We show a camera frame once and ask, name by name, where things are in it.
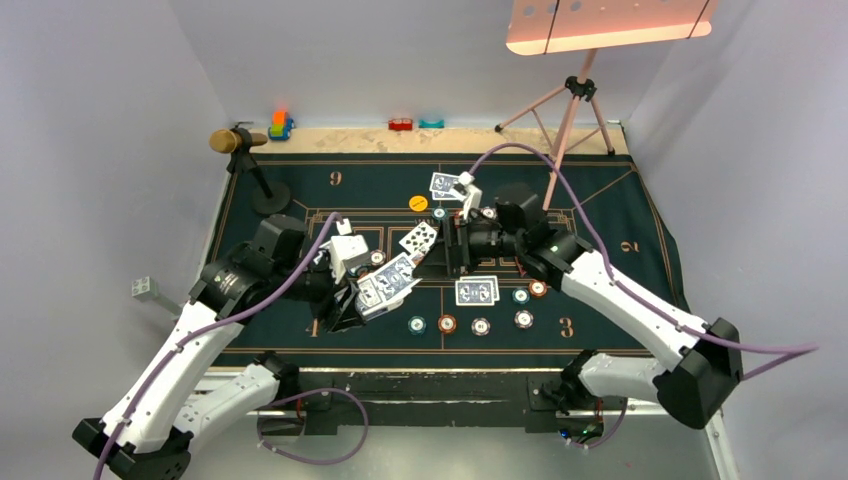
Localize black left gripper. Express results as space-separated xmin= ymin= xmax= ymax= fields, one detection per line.
xmin=272 ymin=249 xmax=367 ymax=330

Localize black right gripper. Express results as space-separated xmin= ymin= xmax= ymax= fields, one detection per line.
xmin=412 ymin=213 xmax=525 ymax=279

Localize blue playing card deck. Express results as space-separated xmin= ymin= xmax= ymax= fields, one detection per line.
xmin=355 ymin=253 xmax=420 ymax=322

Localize brown white chips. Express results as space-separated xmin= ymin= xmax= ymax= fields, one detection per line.
xmin=369 ymin=249 xmax=387 ymax=268

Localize dealt card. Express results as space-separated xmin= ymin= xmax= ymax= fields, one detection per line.
xmin=431 ymin=191 xmax=464 ymax=201
xmin=454 ymin=280 xmax=496 ymax=307

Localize face up spades card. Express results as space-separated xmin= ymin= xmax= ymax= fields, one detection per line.
xmin=399 ymin=221 xmax=438 ymax=264

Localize blue green chip stack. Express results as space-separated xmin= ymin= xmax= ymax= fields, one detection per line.
xmin=407 ymin=316 xmax=427 ymax=336

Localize brown white chip stack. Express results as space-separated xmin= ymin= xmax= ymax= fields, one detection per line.
xmin=471 ymin=317 xmax=491 ymax=336

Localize orange chip stack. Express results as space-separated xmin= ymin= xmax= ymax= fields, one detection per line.
xmin=437 ymin=315 xmax=458 ymax=335

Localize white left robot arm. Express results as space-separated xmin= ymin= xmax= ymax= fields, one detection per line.
xmin=73 ymin=214 xmax=370 ymax=479

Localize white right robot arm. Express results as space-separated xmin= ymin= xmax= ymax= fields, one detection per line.
xmin=413 ymin=183 xmax=743 ymax=429

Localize yellow dealer button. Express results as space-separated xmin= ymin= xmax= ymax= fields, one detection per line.
xmin=408 ymin=195 xmax=429 ymax=212

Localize dark green poker mat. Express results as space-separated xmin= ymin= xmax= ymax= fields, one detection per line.
xmin=217 ymin=152 xmax=687 ymax=369

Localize teal toy block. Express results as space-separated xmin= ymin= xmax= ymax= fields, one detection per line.
xmin=418 ymin=117 xmax=445 ymax=129

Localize gold microphone on stand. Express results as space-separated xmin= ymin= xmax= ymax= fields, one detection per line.
xmin=208 ymin=126 xmax=292 ymax=216

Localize red toy block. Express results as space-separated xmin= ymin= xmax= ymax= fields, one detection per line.
xmin=387 ymin=117 xmax=415 ymax=131

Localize orange blue toy car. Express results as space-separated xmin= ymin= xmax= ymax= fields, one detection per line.
xmin=267 ymin=110 xmax=294 ymax=141

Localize pink music stand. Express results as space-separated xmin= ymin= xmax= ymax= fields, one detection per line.
xmin=494 ymin=0 xmax=721 ymax=221

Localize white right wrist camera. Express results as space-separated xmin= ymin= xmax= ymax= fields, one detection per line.
xmin=452 ymin=171 xmax=482 ymax=220

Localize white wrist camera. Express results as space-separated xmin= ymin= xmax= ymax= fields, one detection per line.
xmin=452 ymin=171 xmax=482 ymax=220
xmin=320 ymin=218 xmax=371 ymax=284

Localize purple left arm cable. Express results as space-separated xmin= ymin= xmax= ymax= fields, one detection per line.
xmin=92 ymin=211 xmax=370 ymax=480

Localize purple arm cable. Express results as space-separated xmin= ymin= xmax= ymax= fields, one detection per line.
xmin=92 ymin=211 xmax=370 ymax=480
xmin=467 ymin=142 xmax=820 ymax=452

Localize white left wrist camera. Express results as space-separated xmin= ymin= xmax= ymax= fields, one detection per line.
xmin=320 ymin=218 xmax=371 ymax=284

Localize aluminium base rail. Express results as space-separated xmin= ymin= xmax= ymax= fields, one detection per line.
xmin=281 ymin=365 xmax=736 ymax=429

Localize grey lego brick handle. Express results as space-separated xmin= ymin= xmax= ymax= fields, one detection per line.
xmin=131 ymin=276 xmax=181 ymax=315

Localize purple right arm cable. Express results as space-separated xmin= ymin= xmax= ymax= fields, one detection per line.
xmin=467 ymin=142 xmax=820 ymax=452

